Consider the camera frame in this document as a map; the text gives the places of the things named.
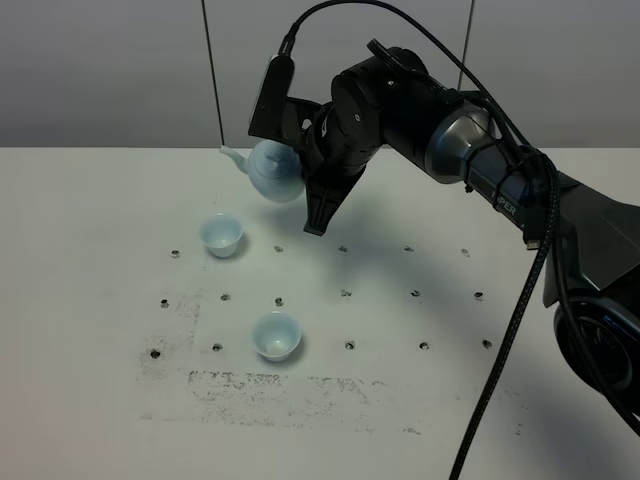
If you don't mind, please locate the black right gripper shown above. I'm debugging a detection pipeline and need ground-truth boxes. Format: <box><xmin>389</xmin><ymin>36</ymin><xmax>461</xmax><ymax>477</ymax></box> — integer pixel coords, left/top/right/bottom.
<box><xmin>299</xmin><ymin>102</ymin><xmax>370</xmax><ymax>235</ymax></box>

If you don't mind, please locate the light blue porcelain teapot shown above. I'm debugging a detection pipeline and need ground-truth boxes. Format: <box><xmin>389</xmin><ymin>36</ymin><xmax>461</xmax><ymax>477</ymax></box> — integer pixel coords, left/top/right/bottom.
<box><xmin>219</xmin><ymin>140</ymin><xmax>305</xmax><ymax>203</ymax></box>

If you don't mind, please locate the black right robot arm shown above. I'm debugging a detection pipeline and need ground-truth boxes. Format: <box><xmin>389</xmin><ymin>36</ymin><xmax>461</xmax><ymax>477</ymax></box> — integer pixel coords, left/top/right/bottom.
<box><xmin>299</xmin><ymin>41</ymin><xmax>639</xmax><ymax>428</ymax></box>

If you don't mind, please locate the far light blue teacup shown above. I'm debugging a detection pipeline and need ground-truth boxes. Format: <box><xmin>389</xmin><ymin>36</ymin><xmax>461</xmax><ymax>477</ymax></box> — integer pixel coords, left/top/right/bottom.
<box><xmin>199</xmin><ymin>213</ymin><xmax>244</xmax><ymax>258</ymax></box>

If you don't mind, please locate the light blue teacup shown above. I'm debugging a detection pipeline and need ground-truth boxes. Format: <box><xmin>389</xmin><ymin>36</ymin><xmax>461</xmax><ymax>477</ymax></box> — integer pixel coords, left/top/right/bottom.
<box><xmin>199</xmin><ymin>213</ymin><xmax>244</xmax><ymax>258</ymax></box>
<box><xmin>251</xmin><ymin>311</ymin><xmax>302</xmax><ymax>363</ymax></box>

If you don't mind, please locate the near light blue teacup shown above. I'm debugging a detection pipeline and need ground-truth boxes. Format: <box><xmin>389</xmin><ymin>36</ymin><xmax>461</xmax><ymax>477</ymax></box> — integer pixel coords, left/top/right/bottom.
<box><xmin>251</xmin><ymin>311</ymin><xmax>302</xmax><ymax>363</ymax></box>

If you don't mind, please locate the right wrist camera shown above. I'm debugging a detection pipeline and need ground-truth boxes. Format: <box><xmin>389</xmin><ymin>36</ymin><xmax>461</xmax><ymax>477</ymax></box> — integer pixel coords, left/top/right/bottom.
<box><xmin>248</xmin><ymin>55</ymin><xmax>322</xmax><ymax>147</ymax></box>

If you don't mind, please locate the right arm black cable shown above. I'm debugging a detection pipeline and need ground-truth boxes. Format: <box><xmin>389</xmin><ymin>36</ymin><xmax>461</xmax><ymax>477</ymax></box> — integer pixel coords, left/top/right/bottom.
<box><xmin>277</xmin><ymin>0</ymin><xmax>640</xmax><ymax>480</ymax></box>

